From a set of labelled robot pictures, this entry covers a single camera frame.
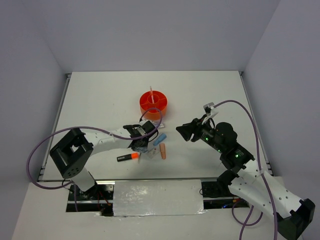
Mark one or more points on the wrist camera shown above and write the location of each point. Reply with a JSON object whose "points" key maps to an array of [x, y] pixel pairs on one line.
{"points": [[145, 128], [210, 112]]}

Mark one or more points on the blue translucent eraser case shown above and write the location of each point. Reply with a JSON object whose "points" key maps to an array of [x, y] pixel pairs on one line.
{"points": [[159, 139]]}

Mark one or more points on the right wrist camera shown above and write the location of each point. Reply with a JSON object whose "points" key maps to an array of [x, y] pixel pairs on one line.
{"points": [[210, 112]]}

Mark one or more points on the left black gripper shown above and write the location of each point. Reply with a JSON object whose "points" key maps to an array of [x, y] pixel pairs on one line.
{"points": [[143, 149]]}

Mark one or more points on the silver foil tape panel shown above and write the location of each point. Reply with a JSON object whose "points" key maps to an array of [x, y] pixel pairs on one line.
{"points": [[157, 198]]}

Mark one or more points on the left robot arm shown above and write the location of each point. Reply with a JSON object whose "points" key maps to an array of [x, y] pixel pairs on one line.
{"points": [[72, 151]]}

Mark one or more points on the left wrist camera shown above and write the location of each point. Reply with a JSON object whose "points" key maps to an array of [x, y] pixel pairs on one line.
{"points": [[145, 128]]}

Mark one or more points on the orange black highlighter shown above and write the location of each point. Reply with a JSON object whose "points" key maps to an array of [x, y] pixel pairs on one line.
{"points": [[127, 157]]}

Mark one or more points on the clear bottle blue cap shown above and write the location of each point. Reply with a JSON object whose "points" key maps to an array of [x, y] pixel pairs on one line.
{"points": [[158, 124]]}

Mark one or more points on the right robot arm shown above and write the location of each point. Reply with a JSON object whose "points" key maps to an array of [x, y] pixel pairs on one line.
{"points": [[245, 179]]}

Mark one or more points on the orange translucent eraser case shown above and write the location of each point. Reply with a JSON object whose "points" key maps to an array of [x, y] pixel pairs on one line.
{"points": [[162, 148]]}

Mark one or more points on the orange thin highlighter pen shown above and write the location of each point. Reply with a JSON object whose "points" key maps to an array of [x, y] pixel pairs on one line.
{"points": [[152, 95]]}

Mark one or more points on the orange round compartment organizer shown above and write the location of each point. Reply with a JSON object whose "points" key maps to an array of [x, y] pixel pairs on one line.
{"points": [[150, 101]]}

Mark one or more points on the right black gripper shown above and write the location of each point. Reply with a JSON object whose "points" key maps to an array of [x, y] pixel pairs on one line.
{"points": [[195, 126]]}

